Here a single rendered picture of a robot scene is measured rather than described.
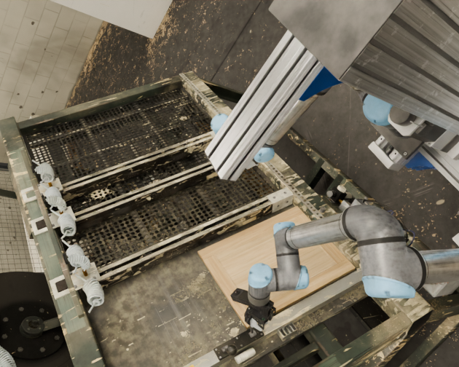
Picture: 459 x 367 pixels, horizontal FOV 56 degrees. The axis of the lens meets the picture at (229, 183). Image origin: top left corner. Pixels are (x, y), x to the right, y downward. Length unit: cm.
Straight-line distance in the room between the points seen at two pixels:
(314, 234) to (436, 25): 68
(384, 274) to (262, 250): 100
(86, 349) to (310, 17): 139
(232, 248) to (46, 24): 525
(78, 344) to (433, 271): 125
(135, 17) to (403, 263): 460
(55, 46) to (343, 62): 632
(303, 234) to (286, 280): 17
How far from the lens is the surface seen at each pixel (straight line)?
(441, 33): 88
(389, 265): 111
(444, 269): 124
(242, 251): 202
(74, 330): 183
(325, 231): 126
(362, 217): 115
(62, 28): 682
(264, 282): 138
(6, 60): 698
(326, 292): 191
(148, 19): 538
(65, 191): 238
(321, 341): 189
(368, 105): 163
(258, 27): 408
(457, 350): 287
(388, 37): 78
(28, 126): 297
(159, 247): 201
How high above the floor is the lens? 263
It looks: 42 degrees down
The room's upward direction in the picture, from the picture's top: 82 degrees counter-clockwise
